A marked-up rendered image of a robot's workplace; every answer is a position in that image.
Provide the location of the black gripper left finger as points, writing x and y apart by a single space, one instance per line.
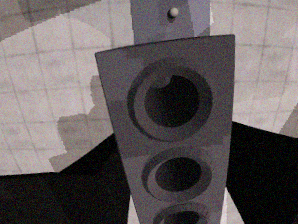
92 190

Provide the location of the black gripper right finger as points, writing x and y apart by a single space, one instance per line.
262 175

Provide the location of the grey plate with three holes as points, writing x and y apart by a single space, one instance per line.
173 141

